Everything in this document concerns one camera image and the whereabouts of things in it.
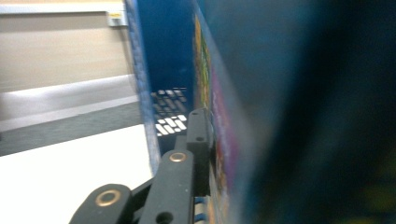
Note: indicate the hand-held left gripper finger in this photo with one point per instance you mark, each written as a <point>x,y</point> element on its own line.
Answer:
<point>200,137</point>

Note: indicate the blue cartoon picture book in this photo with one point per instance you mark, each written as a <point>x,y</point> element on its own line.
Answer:
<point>280,93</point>

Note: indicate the blue plastic file rack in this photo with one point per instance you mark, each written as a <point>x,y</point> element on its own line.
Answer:
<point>168,46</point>

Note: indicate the white wall socket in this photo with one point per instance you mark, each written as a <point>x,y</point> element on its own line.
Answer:
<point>116,18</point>

